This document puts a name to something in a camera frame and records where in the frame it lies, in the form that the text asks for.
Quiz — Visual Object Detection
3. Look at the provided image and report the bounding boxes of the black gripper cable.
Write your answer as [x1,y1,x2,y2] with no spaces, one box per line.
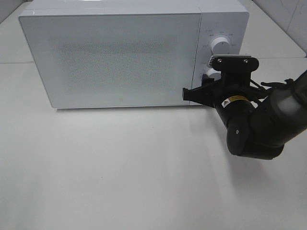
[248,78,295,108]

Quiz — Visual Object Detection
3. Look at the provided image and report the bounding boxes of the white timer knob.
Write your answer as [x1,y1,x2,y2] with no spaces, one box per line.
[206,69,221,80]

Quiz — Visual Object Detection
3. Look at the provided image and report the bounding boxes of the upper white power knob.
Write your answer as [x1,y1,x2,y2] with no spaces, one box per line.
[210,36,231,55]

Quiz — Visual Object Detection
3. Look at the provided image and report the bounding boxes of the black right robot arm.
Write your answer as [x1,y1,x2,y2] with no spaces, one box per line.
[183,72,307,160]

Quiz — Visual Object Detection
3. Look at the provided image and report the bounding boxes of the white microwave oven body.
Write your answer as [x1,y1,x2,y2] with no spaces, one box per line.
[19,0,250,111]

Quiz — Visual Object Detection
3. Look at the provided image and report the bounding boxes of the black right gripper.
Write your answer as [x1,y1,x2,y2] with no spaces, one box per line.
[182,70,255,125]

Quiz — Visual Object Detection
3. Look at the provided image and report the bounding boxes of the white microwave door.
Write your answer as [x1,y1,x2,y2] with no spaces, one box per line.
[20,14,201,109]

